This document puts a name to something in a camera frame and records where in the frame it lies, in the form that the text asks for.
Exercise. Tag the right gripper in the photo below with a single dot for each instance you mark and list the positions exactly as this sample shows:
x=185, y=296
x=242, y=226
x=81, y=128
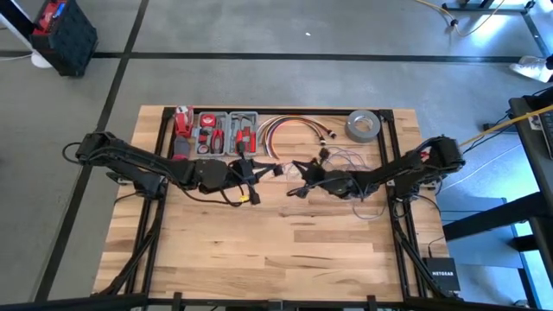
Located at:
x=322, y=177

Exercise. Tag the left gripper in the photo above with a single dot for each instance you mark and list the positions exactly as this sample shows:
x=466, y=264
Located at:
x=242, y=172

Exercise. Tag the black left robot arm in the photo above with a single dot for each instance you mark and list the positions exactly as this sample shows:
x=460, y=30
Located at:
x=129, y=155

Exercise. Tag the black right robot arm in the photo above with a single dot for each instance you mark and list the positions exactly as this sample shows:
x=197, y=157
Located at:
x=402, y=166

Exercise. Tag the grey open tool case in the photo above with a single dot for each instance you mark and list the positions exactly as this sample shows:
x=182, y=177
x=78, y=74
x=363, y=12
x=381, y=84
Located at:
x=226, y=149

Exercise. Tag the small hammer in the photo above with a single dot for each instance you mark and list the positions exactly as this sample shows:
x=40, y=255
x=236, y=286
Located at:
x=242, y=117

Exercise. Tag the small black tape roll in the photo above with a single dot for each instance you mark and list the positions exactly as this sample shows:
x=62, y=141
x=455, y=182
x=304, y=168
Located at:
x=203, y=149

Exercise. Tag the red tape measure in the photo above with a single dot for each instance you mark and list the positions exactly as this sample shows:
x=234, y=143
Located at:
x=208, y=120

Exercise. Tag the black Netgear router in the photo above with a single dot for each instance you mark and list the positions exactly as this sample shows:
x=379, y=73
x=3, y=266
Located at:
x=441, y=274

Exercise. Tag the black red storage crate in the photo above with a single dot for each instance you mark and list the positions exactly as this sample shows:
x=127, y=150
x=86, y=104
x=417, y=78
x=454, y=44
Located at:
x=73, y=43

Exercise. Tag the black desk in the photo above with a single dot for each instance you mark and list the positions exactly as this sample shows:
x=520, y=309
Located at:
x=535, y=142

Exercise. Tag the black floor stand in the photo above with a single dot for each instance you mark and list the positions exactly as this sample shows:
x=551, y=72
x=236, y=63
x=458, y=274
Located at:
x=484, y=8

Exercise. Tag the white pole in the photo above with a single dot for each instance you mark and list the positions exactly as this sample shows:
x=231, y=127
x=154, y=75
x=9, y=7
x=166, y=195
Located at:
x=41, y=62

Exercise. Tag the person's foot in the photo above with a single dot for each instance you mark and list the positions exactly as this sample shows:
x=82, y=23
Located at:
x=533, y=69

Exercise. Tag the grey duct tape roll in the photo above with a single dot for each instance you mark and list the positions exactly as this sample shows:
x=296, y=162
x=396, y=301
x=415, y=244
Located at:
x=352, y=134

